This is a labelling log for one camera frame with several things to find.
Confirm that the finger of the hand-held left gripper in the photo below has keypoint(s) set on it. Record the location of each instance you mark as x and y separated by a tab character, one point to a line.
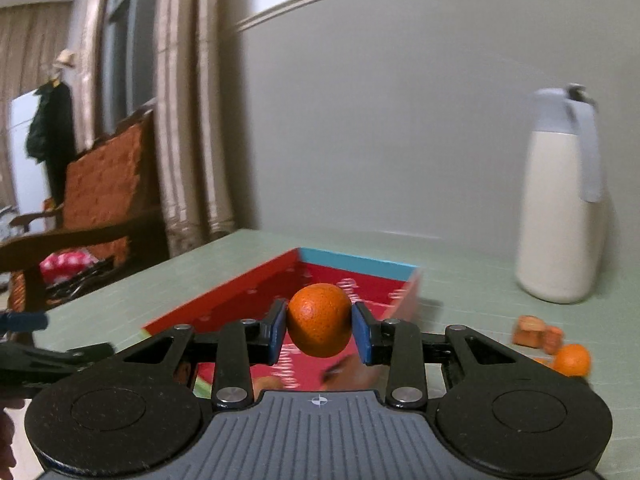
25	321
45	362

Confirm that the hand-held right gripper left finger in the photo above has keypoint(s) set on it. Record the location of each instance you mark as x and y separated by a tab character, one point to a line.
276	332

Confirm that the window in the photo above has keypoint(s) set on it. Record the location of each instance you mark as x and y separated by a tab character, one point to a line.
127	50

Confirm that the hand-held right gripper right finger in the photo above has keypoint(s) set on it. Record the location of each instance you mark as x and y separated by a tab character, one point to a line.
361	332

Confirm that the beige striped curtain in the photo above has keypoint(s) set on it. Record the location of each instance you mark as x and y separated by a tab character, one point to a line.
187	110

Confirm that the beige hat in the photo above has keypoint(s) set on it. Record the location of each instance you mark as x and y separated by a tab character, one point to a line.
65	58

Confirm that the red and white bag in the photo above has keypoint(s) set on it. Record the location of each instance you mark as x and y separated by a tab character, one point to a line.
67	266

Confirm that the wooden chair orange woven back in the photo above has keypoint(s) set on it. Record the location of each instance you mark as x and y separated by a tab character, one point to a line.
102	185

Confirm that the green checked tablecloth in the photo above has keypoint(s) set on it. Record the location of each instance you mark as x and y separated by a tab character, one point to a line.
475	280

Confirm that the white refrigerator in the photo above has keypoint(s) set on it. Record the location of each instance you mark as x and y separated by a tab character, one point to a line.
20	150

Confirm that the cream thermos jug grey lid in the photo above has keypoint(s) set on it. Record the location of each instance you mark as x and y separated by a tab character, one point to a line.
555	210

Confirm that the orange mandarin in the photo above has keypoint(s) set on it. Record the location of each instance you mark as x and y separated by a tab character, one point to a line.
319	320
572	360

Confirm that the colourful cardboard box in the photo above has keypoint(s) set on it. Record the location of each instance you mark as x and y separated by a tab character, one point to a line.
235	302

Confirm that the dark hanging coat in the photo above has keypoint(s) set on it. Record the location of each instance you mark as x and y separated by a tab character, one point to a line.
50	130

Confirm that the brown curtain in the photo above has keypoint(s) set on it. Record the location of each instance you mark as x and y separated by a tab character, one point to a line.
25	50

